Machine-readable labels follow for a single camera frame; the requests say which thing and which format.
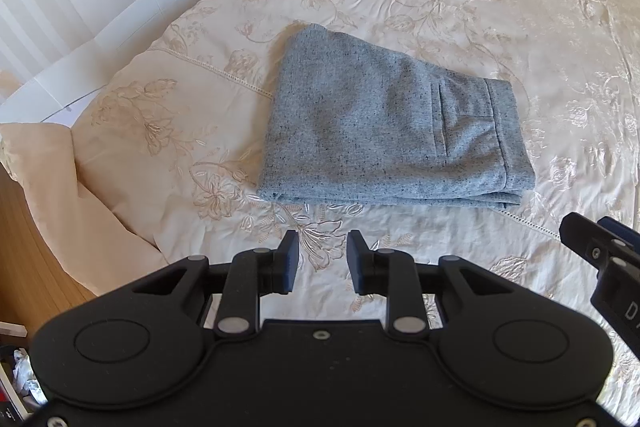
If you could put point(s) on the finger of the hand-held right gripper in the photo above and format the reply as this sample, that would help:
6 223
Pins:
585 239
622 231

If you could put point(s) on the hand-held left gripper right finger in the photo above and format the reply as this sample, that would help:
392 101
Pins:
356 262

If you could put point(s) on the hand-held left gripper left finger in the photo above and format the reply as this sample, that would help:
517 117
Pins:
289 262

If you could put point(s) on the grey speckled pants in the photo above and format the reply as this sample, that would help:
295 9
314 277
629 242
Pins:
360 132

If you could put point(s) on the crumpled white paper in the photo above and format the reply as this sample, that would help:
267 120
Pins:
25 372

